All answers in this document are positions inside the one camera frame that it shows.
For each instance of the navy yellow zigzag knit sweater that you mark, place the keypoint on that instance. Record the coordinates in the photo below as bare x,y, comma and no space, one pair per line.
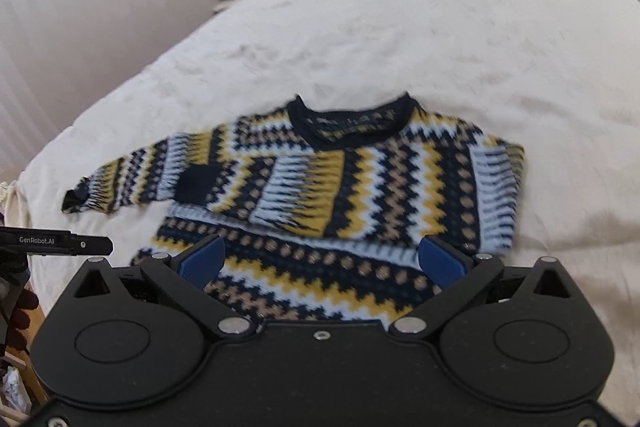
350,212

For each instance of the white bedspread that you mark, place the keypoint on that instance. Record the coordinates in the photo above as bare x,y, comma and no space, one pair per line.
400,57

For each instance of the person's left hand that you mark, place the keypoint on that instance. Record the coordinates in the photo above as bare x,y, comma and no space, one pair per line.
24,314

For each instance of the white curtain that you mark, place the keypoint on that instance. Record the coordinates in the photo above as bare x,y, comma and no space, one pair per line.
100,32

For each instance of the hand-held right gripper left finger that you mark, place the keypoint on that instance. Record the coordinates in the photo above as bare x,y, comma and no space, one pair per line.
202,261

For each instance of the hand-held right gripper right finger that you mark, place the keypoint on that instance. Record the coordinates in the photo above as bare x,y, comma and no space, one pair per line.
441,263

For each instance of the wooden shelf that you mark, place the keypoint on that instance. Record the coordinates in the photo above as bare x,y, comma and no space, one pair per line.
17,387

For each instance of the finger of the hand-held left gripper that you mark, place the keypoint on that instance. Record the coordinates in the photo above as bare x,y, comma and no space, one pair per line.
60,243

